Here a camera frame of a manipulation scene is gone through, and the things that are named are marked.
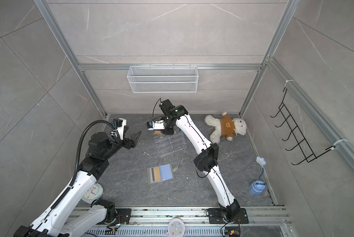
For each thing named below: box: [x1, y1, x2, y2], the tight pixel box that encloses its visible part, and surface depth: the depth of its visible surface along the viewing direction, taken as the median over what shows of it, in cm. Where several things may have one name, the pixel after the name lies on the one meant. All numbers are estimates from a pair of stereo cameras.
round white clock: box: [168, 217, 185, 237], surface depth 70 cm
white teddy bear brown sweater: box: [204, 111, 248, 144], surface depth 106 cm
